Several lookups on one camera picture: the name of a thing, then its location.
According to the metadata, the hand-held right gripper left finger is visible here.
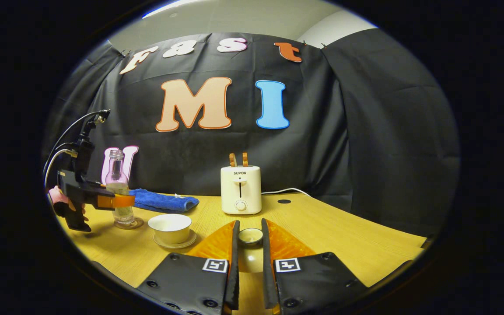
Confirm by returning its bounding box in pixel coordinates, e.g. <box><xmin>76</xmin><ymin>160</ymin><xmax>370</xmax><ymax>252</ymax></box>
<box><xmin>136</xmin><ymin>220</ymin><xmax>240</xmax><ymax>315</ymax></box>

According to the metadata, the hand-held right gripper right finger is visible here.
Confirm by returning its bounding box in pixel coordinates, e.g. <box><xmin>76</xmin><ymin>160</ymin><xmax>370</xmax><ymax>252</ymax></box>
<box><xmin>261</xmin><ymin>218</ymin><xmax>371</xmax><ymax>315</ymax></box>

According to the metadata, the clear water bottle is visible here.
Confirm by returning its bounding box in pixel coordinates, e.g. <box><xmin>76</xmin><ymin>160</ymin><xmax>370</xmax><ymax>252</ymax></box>
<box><xmin>105</xmin><ymin>149</ymin><xmax>135</xmax><ymax>227</ymax></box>

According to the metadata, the round wooden coaster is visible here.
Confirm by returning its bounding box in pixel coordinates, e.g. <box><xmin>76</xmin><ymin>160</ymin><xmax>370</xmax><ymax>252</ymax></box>
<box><xmin>113</xmin><ymin>217</ymin><xmax>144</xmax><ymax>230</ymax></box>

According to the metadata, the cream teacup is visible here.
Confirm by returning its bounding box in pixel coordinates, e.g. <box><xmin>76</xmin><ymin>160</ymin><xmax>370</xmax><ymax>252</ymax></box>
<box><xmin>148</xmin><ymin>213</ymin><xmax>192</xmax><ymax>245</ymax></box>

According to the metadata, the blue towel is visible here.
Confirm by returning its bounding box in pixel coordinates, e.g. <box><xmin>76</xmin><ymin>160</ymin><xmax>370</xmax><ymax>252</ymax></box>
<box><xmin>129</xmin><ymin>189</ymin><xmax>200</xmax><ymax>214</ymax></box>

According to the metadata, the cream saucer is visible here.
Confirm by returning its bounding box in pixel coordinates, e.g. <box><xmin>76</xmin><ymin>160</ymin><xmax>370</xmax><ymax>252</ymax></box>
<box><xmin>153</xmin><ymin>230</ymin><xmax>197</xmax><ymax>249</ymax></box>

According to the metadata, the cream toaster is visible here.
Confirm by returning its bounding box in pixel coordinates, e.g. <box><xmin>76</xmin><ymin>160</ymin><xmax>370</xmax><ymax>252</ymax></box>
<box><xmin>220</xmin><ymin>165</ymin><xmax>262</xmax><ymax>215</ymax></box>

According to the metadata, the black backdrop cloth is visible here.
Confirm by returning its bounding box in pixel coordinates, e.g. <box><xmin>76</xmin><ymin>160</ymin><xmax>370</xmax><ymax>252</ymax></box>
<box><xmin>42</xmin><ymin>28</ymin><xmax>460</xmax><ymax>237</ymax></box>

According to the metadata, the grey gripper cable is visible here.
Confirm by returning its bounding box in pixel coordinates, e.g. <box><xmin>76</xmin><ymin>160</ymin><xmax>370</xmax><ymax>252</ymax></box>
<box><xmin>44</xmin><ymin>149</ymin><xmax>78</xmax><ymax>189</ymax></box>

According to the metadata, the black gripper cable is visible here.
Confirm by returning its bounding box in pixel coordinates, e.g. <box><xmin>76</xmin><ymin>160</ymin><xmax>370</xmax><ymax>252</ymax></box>
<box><xmin>43</xmin><ymin>110</ymin><xmax>104</xmax><ymax>175</ymax></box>

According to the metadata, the white toaster cable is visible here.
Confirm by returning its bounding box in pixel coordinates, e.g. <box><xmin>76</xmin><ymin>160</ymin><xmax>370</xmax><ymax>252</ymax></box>
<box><xmin>261</xmin><ymin>188</ymin><xmax>312</xmax><ymax>197</ymax></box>

